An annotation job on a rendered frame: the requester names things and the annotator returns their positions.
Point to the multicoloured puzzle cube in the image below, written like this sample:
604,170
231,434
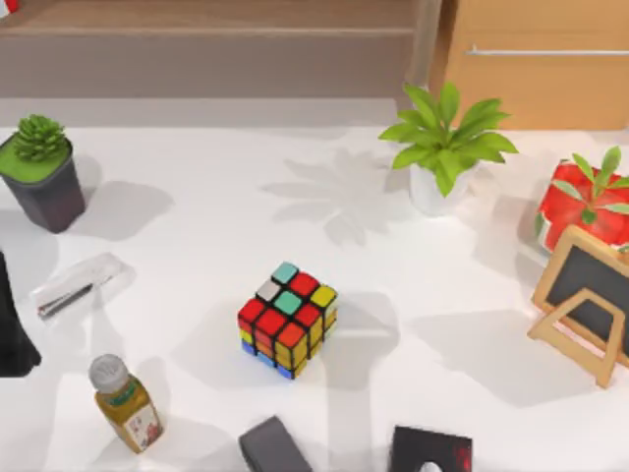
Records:
287,327

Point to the leafy plant in white pot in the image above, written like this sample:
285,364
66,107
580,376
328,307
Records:
440,147

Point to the dark grey box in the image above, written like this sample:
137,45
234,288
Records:
274,445

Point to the wooden open shelf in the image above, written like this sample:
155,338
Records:
206,46

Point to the black and red box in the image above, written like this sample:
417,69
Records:
430,450

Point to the white stapler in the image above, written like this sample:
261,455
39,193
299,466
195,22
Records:
74,287

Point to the yellow bottle with white cap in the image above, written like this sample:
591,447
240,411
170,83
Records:
129,408

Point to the wooden cupboard door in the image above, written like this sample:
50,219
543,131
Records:
535,88

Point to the plant in red white pot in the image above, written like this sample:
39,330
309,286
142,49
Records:
585,204

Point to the wooden framed blackboard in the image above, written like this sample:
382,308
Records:
585,290

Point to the succulent in dark grey pot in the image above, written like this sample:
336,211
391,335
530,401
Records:
43,182

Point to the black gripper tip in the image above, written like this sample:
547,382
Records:
12,324

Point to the red and white object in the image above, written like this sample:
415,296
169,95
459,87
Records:
7,5

